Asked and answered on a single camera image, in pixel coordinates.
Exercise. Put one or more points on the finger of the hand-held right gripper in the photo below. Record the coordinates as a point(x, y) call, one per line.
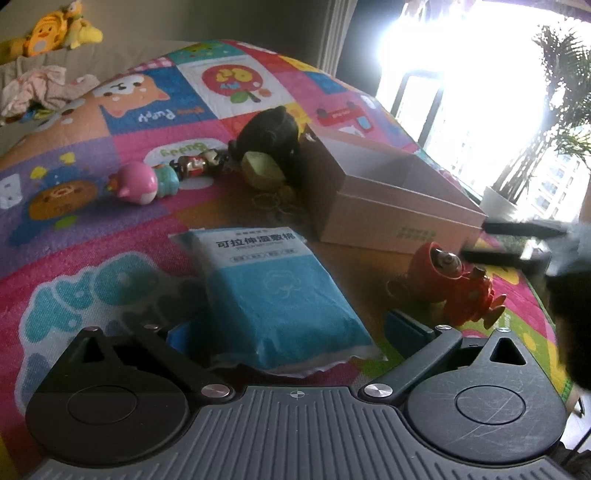
point(503, 258)
point(526, 228)

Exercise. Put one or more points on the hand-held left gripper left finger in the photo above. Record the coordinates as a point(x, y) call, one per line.
point(178, 338)

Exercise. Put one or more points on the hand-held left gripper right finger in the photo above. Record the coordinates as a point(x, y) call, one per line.
point(406, 328)

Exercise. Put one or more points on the blue wet wipe packet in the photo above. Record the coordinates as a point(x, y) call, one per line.
point(281, 295)

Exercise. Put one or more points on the cardboard box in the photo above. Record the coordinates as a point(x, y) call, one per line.
point(397, 212)

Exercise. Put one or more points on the black plush toy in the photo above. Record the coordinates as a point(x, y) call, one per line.
point(272, 131)

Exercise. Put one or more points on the white plant pot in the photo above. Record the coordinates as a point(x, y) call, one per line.
point(499, 203)

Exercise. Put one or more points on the colourful cartoon play mat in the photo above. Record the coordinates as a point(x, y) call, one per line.
point(115, 240)

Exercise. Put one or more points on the potted palm plant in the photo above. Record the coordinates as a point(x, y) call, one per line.
point(565, 106)

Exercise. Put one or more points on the small teal figure toy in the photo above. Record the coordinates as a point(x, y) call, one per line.
point(167, 181)

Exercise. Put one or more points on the pink round toy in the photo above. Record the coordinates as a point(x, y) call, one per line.
point(134, 182)

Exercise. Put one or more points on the bunch of rubber bands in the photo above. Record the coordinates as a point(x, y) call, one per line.
point(274, 203)

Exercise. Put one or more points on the brown and red figure toy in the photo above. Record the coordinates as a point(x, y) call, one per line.
point(198, 164)

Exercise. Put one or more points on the yellow-green soft toy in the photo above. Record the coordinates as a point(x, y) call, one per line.
point(263, 170)

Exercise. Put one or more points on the grey curtain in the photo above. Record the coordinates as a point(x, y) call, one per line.
point(330, 32)

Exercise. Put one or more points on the beige sofa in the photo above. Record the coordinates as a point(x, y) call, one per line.
point(115, 57)

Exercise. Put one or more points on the pink crumpled cloth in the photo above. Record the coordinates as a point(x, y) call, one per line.
point(37, 87)

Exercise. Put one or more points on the dark window frame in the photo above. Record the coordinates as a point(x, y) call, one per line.
point(411, 108)

